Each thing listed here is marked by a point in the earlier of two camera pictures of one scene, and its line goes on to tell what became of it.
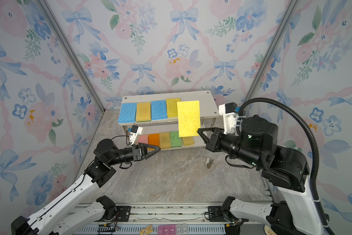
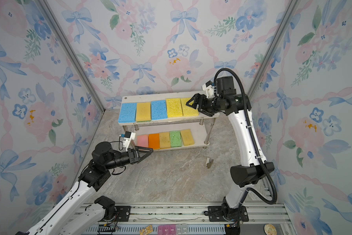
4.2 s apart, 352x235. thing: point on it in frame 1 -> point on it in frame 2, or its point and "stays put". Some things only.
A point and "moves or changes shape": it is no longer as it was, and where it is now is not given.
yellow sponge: x=143 y=112 stays put
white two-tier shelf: x=168 y=121 stays put
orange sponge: x=154 y=139 stays put
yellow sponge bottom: x=165 y=140 stays put
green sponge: x=175 y=140 stays put
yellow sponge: x=188 y=115 moves or changes shape
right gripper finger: x=210 y=143 -> x=198 y=106
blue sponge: x=159 y=110 stays put
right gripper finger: x=216 y=133 -> x=198 y=99
